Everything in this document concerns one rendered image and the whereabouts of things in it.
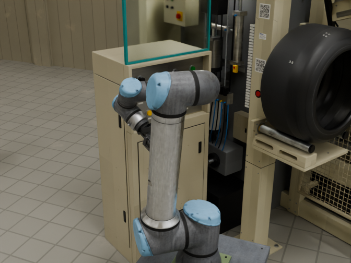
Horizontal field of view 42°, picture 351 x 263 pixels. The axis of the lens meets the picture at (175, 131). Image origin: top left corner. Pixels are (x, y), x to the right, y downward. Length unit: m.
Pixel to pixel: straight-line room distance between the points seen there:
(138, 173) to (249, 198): 0.74
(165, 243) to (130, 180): 0.89
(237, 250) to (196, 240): 0.34
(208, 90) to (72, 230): 2.04
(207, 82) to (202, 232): 0.62
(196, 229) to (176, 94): 0.59
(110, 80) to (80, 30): 4.55
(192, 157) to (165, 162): 1.22
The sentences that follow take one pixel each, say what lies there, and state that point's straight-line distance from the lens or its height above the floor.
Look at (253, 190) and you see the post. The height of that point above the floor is 0.45.
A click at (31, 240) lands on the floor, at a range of 3.25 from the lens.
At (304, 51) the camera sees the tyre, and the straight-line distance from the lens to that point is 2.17.
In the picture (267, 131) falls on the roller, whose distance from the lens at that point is 2.48.
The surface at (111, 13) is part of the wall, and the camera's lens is 6.68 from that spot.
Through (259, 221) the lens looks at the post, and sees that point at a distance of 2.92.
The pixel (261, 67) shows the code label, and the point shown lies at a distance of 2.52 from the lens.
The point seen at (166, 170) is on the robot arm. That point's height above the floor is 1.13.
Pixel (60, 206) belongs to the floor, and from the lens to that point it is 3.55.
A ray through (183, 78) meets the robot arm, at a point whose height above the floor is 1.46.
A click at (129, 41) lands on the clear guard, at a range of 2.30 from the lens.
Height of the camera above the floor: 1.86
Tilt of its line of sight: 23 degrees down
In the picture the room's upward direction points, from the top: straight up
